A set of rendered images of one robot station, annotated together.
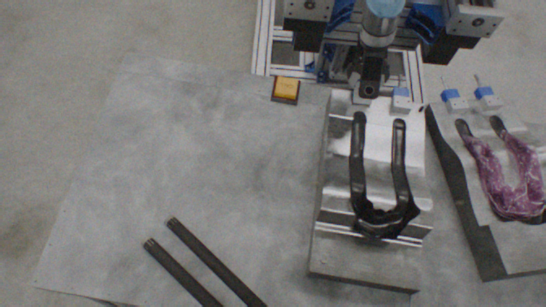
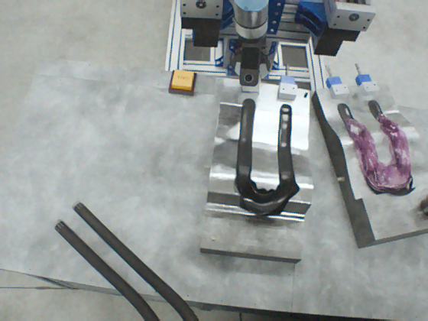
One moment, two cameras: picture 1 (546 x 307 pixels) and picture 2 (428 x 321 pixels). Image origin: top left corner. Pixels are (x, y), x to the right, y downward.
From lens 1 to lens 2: 0.13 m
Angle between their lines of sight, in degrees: 3
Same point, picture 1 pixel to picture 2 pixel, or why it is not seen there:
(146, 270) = (59, 248)
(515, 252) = (383, 221)
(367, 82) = (246, 70)
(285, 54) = (197, 51)
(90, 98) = not seen: hidden behind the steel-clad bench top
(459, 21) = (338, 16)
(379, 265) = (264, 239)
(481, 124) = (361, 108)
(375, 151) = (264, 135)
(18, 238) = not seen: outside the picture
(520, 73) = (410, 65)
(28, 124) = not seen: outside the picture
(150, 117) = (60, 114)
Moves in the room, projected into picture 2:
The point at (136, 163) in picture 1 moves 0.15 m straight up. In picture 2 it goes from (49, 156) to (30, 131)
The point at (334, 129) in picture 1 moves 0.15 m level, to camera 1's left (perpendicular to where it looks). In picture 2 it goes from (225, 116) to (171, 109)
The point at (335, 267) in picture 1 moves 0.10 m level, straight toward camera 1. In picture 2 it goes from (224, 243) to (195, 270)
